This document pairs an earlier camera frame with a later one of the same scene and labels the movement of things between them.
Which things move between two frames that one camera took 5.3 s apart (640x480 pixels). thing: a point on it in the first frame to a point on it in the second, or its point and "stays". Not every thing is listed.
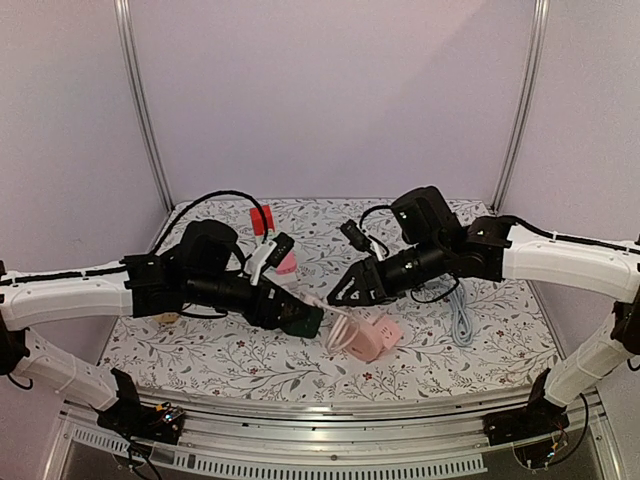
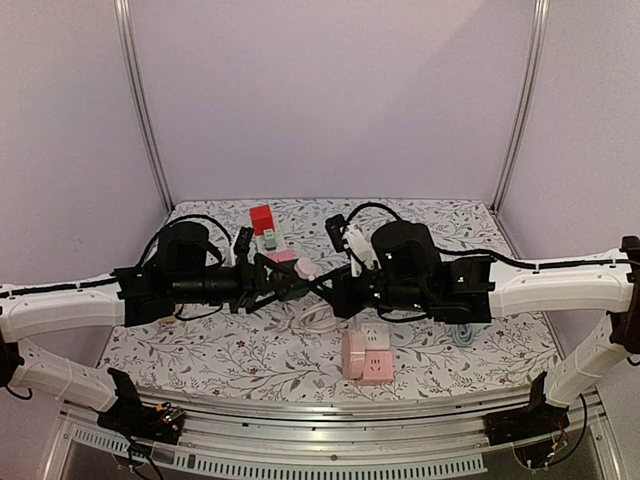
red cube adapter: [258, 222] stays
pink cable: [341, 334] to [320, 317]
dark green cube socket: [300, 320] to [288, 290]
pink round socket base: [365, 344] to [353, 354]
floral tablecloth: [463, 335] stays
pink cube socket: [390, 333] to [378, 368]
